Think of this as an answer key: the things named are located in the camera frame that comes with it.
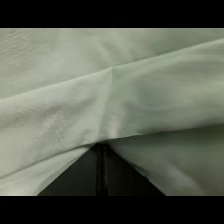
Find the pale green T-shirt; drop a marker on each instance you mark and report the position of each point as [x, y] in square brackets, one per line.
[110, 90]

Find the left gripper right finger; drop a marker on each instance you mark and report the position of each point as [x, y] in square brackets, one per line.
[130, 176]

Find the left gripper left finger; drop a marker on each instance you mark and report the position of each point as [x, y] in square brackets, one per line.
[80, 176]

